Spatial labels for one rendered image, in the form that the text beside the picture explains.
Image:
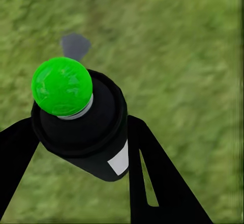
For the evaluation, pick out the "pesticide atomizer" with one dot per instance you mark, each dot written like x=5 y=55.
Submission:
x=80 y=114

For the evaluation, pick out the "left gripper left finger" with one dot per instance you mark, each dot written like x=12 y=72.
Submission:
x=17 y=146

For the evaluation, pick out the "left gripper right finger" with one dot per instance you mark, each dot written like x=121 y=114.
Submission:
x=177 y=203

